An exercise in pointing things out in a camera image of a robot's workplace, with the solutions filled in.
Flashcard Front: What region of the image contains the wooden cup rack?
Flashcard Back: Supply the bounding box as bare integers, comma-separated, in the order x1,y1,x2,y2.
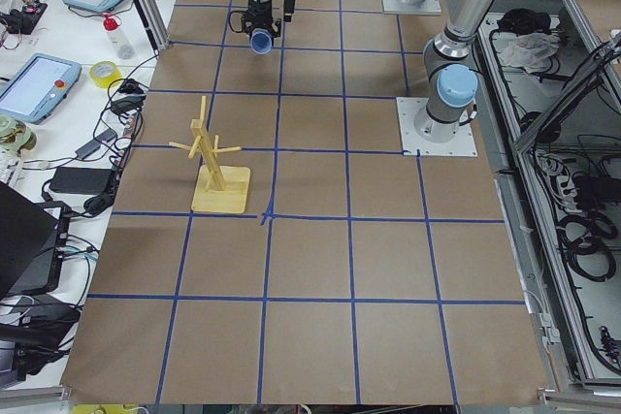
169,96,251,214

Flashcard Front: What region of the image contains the red cap squeeze bottle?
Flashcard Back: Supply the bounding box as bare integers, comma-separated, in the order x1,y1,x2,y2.
103,14,135,60

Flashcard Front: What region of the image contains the crumpled white cloth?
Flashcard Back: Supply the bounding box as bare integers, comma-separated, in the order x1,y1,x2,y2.
499,33,560,73

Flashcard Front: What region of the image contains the teach pendant tablet near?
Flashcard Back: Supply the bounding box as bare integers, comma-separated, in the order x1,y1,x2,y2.
1,53,82,124

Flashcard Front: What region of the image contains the light blue plastic cup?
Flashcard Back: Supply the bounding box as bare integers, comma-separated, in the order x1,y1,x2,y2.
249,28,274,55

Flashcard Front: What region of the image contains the black laptop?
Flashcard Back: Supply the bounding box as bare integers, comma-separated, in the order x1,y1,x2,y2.
1,184,71,298

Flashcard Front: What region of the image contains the black power adapter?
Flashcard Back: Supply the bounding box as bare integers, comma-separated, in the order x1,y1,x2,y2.
49,167,113,195

